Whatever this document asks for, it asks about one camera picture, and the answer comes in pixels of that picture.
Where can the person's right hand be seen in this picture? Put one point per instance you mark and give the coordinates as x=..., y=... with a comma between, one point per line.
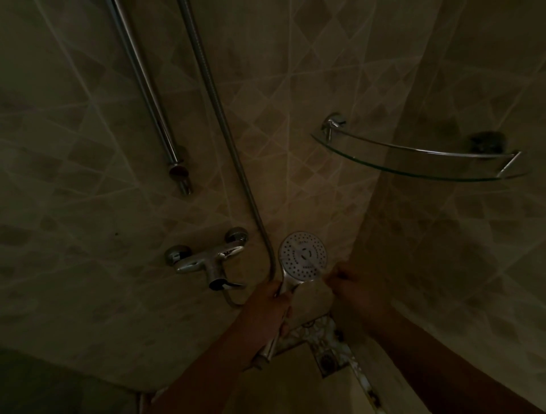
x=356, y=294

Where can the chrome shower mixer tap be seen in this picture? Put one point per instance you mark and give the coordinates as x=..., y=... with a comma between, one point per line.
x=209, y=258

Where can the person's left hand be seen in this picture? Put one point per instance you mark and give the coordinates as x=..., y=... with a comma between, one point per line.
x=264, y=311

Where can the person's right forearm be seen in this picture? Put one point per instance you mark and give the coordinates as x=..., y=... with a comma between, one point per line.
x=443, y=366

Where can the beige cleaning cloth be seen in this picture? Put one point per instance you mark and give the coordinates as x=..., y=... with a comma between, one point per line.
x=311, y=300

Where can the chrome shower riser rail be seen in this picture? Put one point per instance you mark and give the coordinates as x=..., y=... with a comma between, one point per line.
x=147, y=91

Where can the chrome handheld shower head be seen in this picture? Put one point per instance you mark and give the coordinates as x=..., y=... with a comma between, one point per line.
x=300, y=258

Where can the person's right fingers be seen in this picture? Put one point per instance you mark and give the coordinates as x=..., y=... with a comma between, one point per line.
x=339, y=279

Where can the person's left fingers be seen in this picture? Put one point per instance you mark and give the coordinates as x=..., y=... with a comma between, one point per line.
x=279, y=294

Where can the glass corner shelf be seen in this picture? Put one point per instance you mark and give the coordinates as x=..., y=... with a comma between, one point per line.
x=420, y=155

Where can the person's left forearm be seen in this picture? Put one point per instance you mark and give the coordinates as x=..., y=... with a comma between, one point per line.
x=209, y=375

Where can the floor drain cover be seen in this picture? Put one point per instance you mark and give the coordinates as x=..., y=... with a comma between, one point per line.
x=327, y=360

